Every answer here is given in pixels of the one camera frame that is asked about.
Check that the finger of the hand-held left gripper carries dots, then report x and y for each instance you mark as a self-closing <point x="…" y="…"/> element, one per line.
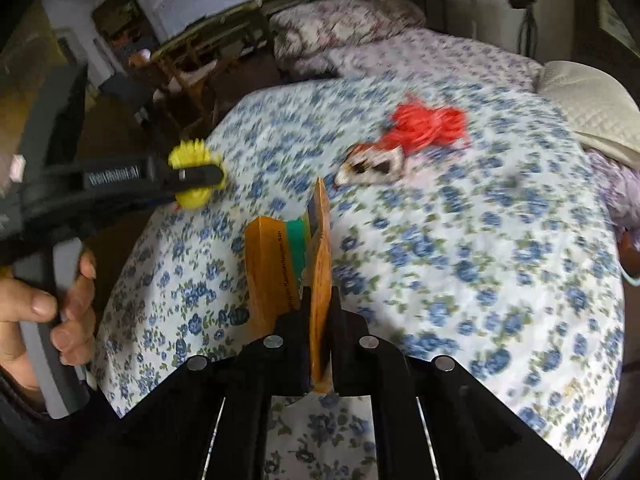
<point x="125" y="176"/>

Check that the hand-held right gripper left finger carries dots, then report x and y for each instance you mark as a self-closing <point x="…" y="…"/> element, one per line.
<point x="295" y="340"/>

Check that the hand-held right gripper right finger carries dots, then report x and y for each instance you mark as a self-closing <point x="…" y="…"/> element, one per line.
<point x="345" y="340"/>

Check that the yellow bristly ball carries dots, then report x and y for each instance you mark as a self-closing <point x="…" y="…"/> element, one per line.
<point x="192" y="155"/>

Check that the orange cardboard box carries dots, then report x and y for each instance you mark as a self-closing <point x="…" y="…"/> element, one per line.
<point x="267" y="270"/>

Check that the person's left hand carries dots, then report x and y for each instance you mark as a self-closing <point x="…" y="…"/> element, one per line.
<point x="75" y="320"/>

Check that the blue floral bed sheet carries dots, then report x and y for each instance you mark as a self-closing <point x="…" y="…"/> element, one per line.
<point x="450" y="285"/>

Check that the wooden folding chair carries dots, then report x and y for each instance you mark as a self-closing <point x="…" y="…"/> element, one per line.
<point x="192" y="75"/>

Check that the white and red wrapper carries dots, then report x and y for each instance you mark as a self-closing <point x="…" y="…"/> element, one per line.
<point x="370" y="165"/>

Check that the red mesh bag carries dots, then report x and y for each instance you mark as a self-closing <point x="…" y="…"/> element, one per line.
<point x="430" y="125"/>

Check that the pink floral pillow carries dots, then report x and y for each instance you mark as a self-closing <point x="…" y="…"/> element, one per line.
<point x="340" y="27"/>

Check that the floral bed pillows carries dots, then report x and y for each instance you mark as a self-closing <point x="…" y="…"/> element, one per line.
<point x="450" y="57"/>

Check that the purple floral cloth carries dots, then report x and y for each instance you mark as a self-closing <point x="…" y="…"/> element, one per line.
<point x="620" y="195"/>

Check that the white quilted pillow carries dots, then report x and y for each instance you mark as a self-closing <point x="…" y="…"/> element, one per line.
<point x="595" y="105"/>

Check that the framed picture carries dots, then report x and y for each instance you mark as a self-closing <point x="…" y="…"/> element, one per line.
<point x="617" y="20"/>

